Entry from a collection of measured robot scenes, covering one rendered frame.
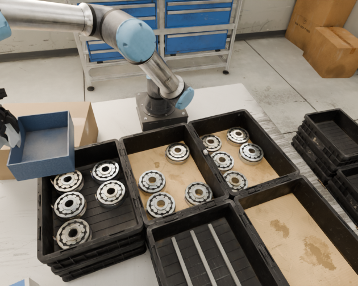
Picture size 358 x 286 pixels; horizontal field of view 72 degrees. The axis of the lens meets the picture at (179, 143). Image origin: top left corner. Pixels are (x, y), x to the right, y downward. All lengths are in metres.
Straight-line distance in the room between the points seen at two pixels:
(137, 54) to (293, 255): 0.81
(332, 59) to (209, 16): 1.60
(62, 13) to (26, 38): 2.92
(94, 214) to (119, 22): 0.64
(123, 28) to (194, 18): 2.08
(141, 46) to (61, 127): 0.38
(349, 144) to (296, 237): 1.13
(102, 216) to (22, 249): 0.33
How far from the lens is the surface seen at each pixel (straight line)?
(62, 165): 0.76
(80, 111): 1.24
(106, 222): 0.93
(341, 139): 2.00
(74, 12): 0.88
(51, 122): 0.91
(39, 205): 0.92
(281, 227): 0.98
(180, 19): 2.81
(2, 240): 1.19
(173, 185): 0.98
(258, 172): 1.08
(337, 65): 3.70
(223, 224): 0.92
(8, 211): 1.25
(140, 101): 1.39
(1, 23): 0.67
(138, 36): 0.81
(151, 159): 1.06
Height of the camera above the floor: 1.65
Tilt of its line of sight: 47 degrees down
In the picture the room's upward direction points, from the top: 3 degrees clockwise
